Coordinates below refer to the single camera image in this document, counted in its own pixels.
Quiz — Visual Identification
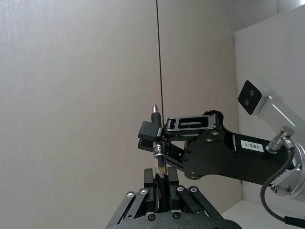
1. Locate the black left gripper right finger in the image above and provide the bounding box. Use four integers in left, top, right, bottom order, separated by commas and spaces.
166, 166, 224, 220

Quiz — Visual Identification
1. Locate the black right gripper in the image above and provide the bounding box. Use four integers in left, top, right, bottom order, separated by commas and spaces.
137, 109, 295, 186

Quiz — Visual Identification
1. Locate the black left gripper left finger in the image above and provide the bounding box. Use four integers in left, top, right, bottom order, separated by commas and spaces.
105, 167, 160, 228

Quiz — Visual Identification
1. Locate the black pen with silver tip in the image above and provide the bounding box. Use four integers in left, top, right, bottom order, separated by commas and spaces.
151, 104, 172, 213

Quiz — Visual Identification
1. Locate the dark cable with silver plug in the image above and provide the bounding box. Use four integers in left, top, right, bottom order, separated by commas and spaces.
260, 126, 305, 228

